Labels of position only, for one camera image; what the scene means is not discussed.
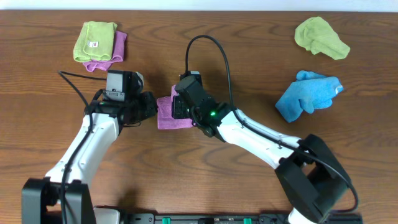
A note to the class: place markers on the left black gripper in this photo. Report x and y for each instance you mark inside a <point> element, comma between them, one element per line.
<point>150,102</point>

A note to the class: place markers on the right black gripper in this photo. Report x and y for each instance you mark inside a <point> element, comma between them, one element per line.
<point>176,112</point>

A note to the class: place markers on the purple microfiber cloth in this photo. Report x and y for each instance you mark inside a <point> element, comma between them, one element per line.
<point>164,115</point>

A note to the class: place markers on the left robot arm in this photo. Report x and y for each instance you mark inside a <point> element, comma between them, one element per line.
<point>63,195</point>

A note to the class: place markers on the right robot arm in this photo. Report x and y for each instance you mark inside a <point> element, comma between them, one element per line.
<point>310,175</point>

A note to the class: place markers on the folded purple cloth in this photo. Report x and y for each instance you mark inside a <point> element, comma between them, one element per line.
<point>117,56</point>

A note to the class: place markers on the folded green cloth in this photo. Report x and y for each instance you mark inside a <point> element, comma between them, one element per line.
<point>95,42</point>

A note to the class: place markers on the crumpled blue cloth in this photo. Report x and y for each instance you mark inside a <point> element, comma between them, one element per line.
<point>311,91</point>

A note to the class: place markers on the crumpled green cloth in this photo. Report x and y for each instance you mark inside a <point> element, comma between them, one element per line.
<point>316,35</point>

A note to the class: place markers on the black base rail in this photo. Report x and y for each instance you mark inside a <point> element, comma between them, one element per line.
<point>148,218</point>

